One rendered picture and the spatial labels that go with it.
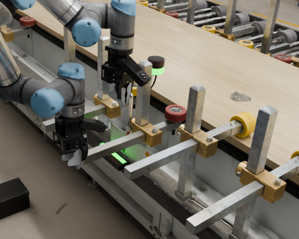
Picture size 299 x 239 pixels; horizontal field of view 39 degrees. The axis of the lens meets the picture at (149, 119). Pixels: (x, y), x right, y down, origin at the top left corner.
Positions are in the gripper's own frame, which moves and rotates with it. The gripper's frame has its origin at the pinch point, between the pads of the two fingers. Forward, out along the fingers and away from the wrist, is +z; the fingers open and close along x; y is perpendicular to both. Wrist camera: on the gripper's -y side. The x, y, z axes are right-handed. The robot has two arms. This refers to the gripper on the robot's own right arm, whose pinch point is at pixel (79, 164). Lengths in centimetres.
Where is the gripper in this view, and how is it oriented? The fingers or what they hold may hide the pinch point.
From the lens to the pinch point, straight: 142.1
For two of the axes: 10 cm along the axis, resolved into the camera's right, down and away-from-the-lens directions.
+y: -7.7, 2.7, -5.7
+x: 6.3, 4.2, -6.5
